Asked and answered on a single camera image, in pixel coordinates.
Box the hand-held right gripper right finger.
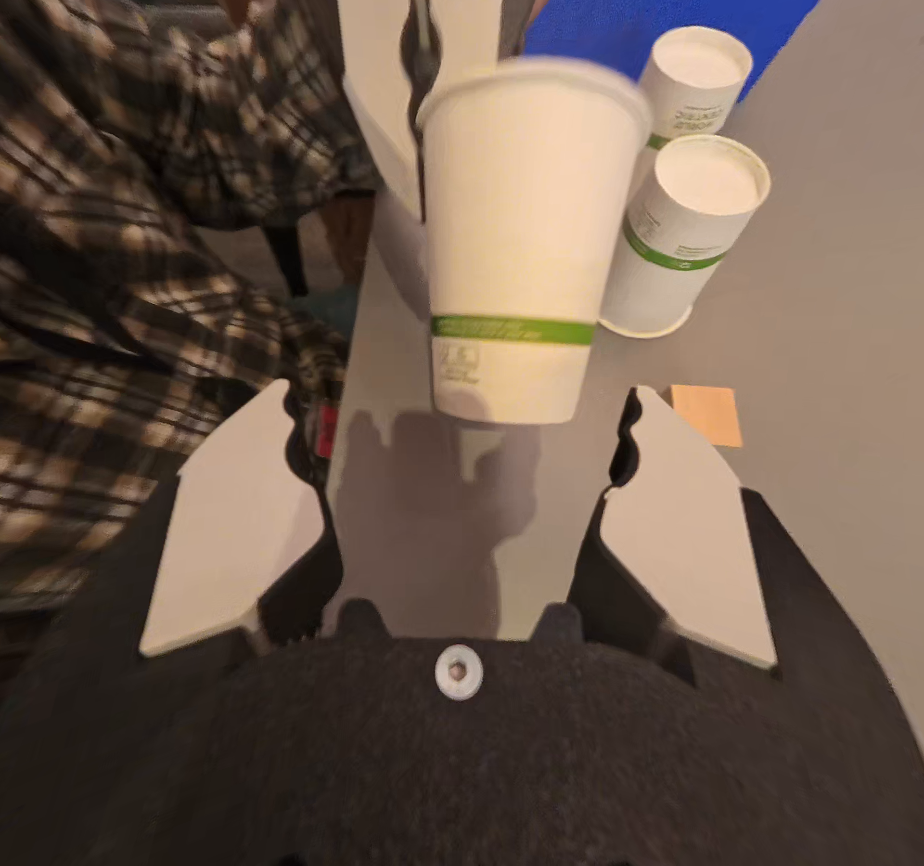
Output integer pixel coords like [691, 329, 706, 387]
[566, 386, 779, 668]

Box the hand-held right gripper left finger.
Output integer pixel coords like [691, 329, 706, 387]
[139, 378, 344, 658]

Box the wooden cube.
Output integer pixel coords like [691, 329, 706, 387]
[670, 385, 744, 448]

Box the white green-banded paper cup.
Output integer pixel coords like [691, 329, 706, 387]
[598, 135, 772, 339]
[639, 26, 753, 152]
[416, 57, 655, 425]

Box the person's left forearm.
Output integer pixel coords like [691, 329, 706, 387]
[0, 0, 380, 217]

